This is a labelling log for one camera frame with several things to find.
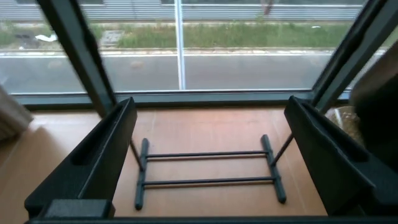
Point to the window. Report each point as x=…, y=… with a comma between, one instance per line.
x=236, y=62

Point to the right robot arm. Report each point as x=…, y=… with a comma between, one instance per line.
x=379, y=124

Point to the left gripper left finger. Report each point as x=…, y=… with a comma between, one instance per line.
x=105, y=168

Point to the white laundry basket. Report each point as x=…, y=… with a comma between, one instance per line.
x=342, y=124

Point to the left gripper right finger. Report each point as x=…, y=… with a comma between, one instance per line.
x=332, y=174

